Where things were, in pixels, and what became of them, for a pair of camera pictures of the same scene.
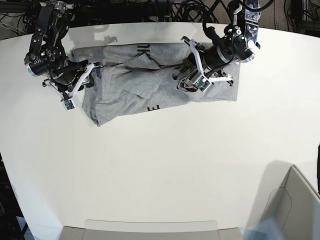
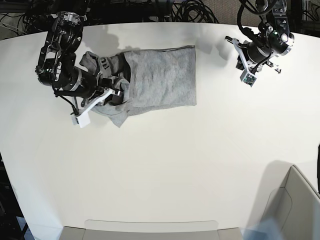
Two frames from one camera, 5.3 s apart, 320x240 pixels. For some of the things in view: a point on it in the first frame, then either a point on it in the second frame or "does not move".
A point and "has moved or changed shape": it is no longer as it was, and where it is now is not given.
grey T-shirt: x=135 y=78 has moved or changed shape
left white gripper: x=90 y=84 -> x=98 y=99
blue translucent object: x=266 y=229 does not move
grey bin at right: x=295 y=208 does not move
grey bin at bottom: x=66 y=233 does not move
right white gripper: x=189 y=67 -> x=241 y=55
